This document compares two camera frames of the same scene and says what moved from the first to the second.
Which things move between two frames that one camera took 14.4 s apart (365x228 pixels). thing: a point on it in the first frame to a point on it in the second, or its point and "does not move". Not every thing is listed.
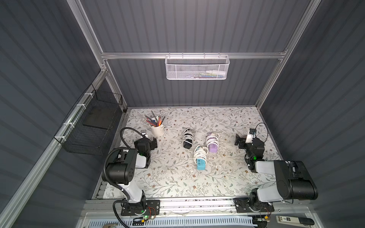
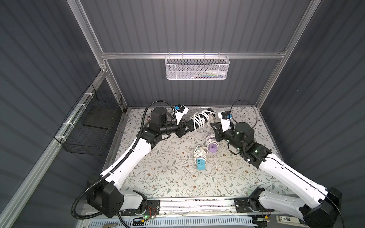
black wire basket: [90, 126] does not move
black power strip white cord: [187, 138] to [198, 120]
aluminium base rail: [113, 206] does not move
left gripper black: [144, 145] to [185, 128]
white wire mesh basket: [196, 67] does not move
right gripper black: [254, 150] to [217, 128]
